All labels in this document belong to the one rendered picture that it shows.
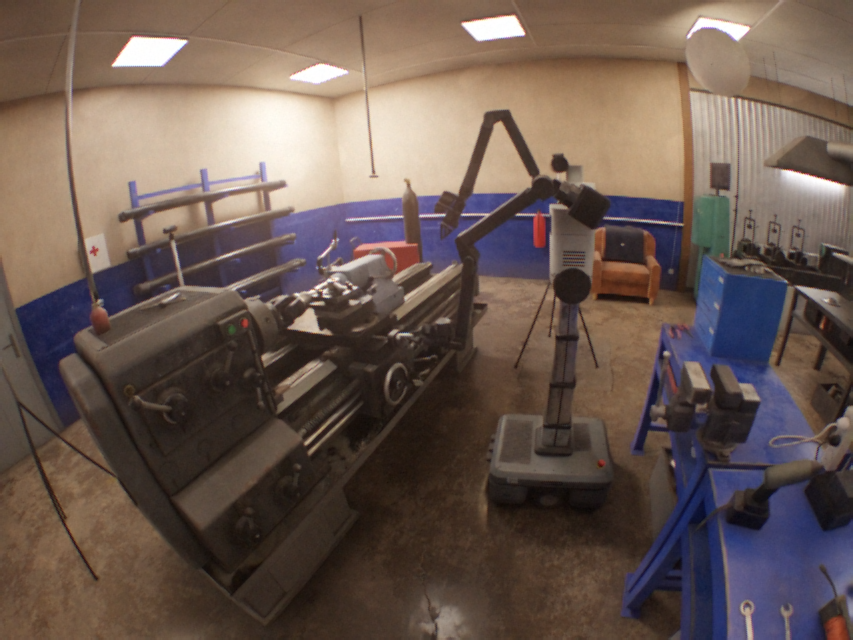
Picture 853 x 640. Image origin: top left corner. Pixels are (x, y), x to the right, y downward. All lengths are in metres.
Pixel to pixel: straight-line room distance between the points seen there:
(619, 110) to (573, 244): 4.27
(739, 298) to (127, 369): 2.19
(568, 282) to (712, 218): 3.64
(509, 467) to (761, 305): 1.44
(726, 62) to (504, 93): 3.27
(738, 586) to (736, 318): 1.17
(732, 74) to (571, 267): 3.02
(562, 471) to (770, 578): 1.22
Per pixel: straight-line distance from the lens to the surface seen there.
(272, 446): 1.33
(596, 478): 1.88
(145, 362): 1.10
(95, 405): 1.08
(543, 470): 1.86
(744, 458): 1.28
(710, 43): 4.01
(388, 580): 1.81
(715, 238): 4.81
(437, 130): 5.96
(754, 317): 1.82
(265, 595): 1.75
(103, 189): 4.47
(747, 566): 1.01
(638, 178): 5.49
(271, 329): 1.52
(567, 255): 1.44
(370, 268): 2.12
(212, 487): 1.26
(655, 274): 4.88
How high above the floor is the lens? 1.60
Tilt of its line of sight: 22 degrees down
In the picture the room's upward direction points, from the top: 5 degrees counter-clockwise
